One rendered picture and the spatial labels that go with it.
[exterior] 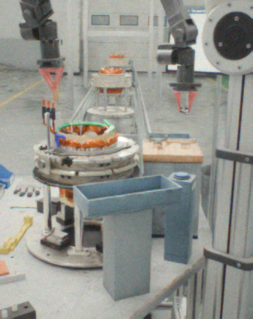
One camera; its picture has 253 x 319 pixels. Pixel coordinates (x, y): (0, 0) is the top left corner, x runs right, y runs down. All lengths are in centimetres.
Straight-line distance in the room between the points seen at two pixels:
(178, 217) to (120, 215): 27
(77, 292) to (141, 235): 23
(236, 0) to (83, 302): 79
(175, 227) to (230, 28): 61
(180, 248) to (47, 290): 39
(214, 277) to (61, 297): 39
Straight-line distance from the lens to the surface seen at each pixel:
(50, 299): 120
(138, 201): 107
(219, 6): 98
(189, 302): 175
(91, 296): 121
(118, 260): 113
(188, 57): 145
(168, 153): 142
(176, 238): 133
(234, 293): 116
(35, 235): 148
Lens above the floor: 144
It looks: 14 degrees down
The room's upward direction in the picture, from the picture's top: 1 degrees clockwise
